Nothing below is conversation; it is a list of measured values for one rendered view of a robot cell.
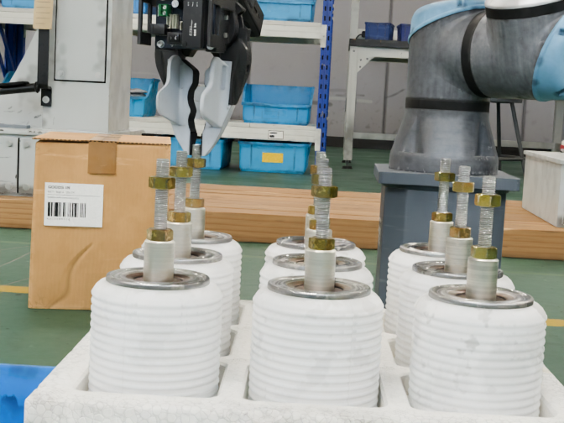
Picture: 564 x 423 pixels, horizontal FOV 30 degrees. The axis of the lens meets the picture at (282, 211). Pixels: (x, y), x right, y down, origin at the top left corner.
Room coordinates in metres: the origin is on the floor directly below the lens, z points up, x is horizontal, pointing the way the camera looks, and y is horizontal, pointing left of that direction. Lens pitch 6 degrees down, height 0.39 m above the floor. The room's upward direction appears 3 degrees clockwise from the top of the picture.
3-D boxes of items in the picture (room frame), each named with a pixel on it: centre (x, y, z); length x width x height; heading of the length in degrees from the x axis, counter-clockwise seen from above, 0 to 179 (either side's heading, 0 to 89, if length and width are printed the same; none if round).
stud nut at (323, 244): (0.76, -0.03, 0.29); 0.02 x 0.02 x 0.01; 18
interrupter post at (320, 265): (0.76, -0.03, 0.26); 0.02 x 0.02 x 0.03
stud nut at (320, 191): (0.76, -0.03, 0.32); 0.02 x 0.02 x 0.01; 18
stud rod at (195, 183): (1.00, 0.08, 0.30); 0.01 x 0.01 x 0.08
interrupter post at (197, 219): (1.00, 0.08, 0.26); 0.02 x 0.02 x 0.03
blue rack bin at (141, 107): (5.81, 0.92, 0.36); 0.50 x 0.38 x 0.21; 179
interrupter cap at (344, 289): (0.76, -0.03, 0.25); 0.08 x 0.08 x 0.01
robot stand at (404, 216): (1.47, -0.22, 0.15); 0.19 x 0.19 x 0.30; 87
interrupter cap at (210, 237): (1.00, 0.08, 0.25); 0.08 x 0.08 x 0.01
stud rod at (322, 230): (0.76, -0.03, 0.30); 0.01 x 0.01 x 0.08
